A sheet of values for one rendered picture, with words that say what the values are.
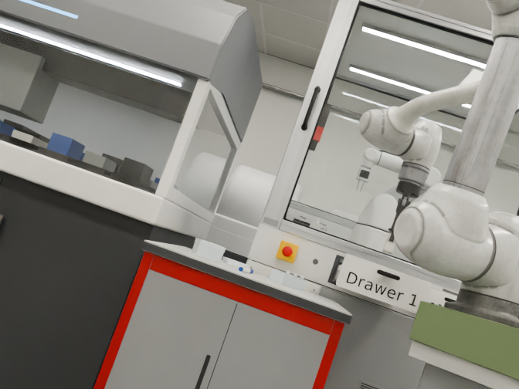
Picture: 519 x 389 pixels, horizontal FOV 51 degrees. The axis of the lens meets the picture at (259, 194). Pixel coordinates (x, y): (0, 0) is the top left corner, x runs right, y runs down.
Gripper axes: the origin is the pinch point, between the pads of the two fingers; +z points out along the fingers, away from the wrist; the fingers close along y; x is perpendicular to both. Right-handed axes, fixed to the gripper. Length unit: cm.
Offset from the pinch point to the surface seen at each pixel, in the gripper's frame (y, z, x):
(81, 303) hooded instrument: 1, 57, 95
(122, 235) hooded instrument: 3, 29, 91
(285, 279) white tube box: 0.8, 23.0, 28.3
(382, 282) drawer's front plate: 2.3, 12.7, -1.6
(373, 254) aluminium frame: 35.4, 3.5, 4.8
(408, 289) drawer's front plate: 3.7, 12.2, -10.1
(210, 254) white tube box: -10, 23, 52
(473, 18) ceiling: 182, -177, -4
